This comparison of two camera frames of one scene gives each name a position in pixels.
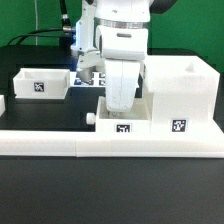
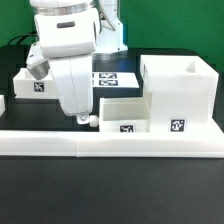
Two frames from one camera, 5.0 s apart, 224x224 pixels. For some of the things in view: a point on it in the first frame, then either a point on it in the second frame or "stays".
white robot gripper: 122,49 -> 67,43
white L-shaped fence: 118,144 stays
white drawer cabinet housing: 184,94 stays
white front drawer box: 136,121 stays
